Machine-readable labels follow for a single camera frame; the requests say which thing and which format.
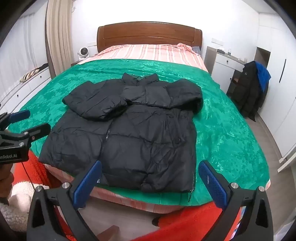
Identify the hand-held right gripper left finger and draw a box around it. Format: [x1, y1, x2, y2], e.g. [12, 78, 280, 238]
[27, 160, 102, 241]

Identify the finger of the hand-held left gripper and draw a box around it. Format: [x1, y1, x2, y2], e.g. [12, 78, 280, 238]
[0, 110, 31, 130]
[0, 123, 51, 142]

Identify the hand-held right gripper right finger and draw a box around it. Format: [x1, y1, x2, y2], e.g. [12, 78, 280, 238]
[198, 160, 274, 241]

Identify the black puffer jacket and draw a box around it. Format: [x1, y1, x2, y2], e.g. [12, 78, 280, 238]
[38, 72, 204, 202]

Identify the person's left hand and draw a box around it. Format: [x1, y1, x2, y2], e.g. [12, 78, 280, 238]
[0, 162, 15, 205]

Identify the white low cabinet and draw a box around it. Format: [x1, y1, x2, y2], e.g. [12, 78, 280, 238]
[0, 66, 56, 116]

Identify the striped cushion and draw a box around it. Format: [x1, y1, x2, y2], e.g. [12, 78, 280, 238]
[20, 68, 40, 82]

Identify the white fluffy cloth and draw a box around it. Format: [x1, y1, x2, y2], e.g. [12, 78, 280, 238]
[0, 181, 35, 232]

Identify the green velvet blanket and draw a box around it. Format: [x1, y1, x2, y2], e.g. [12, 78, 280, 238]
[8, 59, 271, 207]

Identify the dark slipper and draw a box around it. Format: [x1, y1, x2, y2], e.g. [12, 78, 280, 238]
[151, 217, 167, 229]

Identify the white sheer curtain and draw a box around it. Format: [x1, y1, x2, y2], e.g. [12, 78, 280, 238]
[0, 14, 49, 77]

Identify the small white fan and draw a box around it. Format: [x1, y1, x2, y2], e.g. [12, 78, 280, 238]
[77, 46, 89, 58]

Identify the beige curtain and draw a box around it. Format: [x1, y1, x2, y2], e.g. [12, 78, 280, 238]
[45, 0, 75, 79]

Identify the black coat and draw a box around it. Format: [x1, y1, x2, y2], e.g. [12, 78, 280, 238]
[231, 61, 270, 122]

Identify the wooden chair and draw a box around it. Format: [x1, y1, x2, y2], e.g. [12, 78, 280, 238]
[227, 67, 245, 98]

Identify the white wardrobe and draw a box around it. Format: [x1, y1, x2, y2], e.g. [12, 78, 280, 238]
[254, 11, 296, 172]

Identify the blue garment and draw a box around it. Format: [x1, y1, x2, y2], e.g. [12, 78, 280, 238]
[253, 61, 271, 93]

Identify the white desk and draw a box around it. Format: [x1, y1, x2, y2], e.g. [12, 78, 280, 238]
[203, 46, 249, 93]

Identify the pink striped bed sheet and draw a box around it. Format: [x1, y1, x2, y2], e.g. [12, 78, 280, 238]
[44, 43, 271, 208]

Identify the wooden headboard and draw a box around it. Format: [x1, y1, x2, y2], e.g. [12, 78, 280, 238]
[97, 21, 203, 54]

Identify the thin black cable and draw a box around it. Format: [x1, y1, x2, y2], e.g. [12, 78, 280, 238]
[21, 161, 36, 193]

